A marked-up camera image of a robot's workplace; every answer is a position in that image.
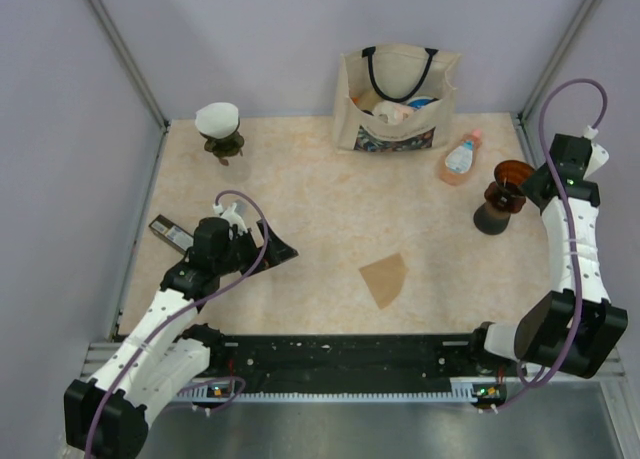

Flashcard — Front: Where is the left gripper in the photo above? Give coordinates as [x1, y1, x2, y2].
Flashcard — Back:
[215, 219, 297, 277]

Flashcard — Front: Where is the brown coffee dripper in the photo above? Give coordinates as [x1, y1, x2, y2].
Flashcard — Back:
[484, 160, 534, 214]

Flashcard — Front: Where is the brown paper coffee filter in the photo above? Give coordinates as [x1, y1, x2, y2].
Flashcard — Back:
[359, 253, 408, 309]

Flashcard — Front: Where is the olive green coffee dripper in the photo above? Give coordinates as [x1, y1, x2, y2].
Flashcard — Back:
[201, 126, 245, 159]

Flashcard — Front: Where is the white paper coffee filter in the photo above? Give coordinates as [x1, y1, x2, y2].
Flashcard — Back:
[195, 102, 240, 139]

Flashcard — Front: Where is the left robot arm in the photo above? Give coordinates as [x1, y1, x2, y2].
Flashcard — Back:
[64, 217, 298, 458]

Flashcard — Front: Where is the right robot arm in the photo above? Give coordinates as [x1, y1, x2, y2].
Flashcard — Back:
[466, 127, 628, 378]

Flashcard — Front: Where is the clear glass coffee server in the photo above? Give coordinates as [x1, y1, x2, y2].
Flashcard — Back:
[220, 152, 252, 184]

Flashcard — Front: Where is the silver rectangular box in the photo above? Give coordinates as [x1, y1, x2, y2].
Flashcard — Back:
[149, 214, 194, 254]

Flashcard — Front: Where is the dark carafe with red lid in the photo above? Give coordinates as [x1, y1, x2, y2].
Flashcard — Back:
[473, 202, 511, 236]

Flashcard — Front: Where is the pink lotion bottle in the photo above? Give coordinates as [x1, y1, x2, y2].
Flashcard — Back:
[439, 129, 482, 186]

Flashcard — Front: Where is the beige canvas tote bag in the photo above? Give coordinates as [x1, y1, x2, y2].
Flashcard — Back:
[332, 44, 461, 153]

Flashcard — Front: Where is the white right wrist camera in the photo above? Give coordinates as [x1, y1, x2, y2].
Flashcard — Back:
[583, 126, 610, 178]

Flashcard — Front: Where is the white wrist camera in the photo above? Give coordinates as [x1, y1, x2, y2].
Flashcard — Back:
[212, 200, 248, 233]
[583, 126, 610, 178]

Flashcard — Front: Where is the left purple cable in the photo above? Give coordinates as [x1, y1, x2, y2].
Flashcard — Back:
[83, 190, 271, 459]

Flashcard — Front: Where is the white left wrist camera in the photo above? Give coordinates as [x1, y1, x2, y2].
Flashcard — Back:
[212, 200, 248, 233]

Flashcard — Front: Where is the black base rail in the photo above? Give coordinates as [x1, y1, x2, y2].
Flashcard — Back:
[182, 325, 515, 394]

